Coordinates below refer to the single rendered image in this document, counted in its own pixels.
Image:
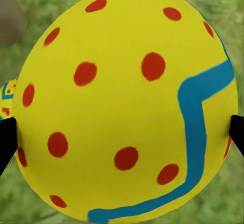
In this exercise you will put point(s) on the tree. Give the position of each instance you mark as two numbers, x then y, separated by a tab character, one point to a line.
13	23

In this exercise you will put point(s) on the easter egg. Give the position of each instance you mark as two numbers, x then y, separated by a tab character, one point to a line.
6	97
123	109

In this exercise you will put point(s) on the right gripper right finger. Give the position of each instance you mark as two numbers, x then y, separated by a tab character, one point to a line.
237	131

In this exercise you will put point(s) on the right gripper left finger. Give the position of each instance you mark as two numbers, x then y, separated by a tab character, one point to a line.
8	141

